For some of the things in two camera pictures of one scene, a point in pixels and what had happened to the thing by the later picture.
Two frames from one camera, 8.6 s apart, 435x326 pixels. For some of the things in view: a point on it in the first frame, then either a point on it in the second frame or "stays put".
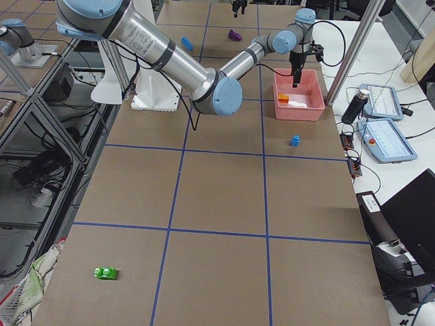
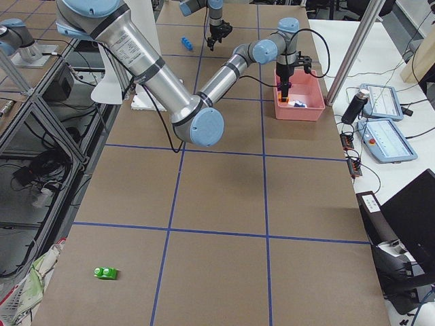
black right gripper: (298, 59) → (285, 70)
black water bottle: (356, 106) stays put
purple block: (234, 36) → (280, 85)
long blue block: (187, 43) stays put
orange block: (283, 98) stays put
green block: (106, 272) stays put
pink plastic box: (306, 102) stays put
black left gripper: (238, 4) → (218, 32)
